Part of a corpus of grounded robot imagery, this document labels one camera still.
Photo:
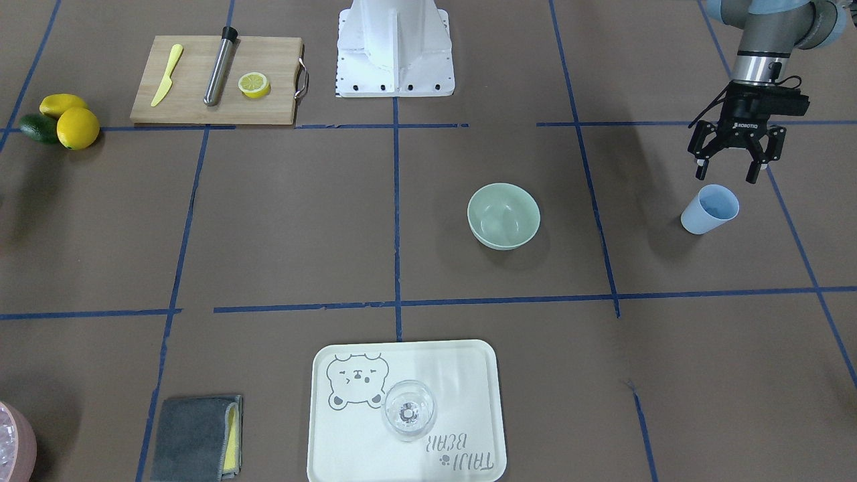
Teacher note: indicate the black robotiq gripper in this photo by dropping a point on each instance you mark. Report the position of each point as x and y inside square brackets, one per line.
[742, 120]

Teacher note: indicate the light blue plastic cup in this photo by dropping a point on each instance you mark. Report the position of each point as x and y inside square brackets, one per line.
[713, 206]

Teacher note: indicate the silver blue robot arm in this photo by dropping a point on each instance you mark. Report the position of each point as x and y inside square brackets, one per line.
[772, 30]

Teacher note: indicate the green ceramic bowl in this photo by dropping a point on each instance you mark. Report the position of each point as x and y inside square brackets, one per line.
[503, 216]

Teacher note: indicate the pink bowl with ice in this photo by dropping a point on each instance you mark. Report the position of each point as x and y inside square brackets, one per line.
[18, 445]

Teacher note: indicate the cream bear serving tray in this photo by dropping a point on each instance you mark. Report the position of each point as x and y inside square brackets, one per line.
[348, 438]

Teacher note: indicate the clear wine glass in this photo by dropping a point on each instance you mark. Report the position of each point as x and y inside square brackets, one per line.
[410, 410]

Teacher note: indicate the lemon half slice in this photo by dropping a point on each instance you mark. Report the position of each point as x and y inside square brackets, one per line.
[254, 85]

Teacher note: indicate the steel muddler black tip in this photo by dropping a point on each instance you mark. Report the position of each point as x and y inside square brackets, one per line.
[229, 38]

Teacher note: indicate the yellow plastic knife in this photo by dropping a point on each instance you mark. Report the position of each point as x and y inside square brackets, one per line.
[166, 82]

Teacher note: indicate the grey folded cloth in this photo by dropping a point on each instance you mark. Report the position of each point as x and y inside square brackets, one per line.
[199, 439]

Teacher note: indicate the large yellow lemon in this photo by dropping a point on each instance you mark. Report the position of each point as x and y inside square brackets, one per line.
[77, 128]

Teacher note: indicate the small yellow lemon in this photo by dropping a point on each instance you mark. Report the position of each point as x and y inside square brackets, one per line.
[55, 105]

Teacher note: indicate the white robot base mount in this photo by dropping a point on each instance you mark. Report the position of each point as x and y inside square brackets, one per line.
[388, 49]

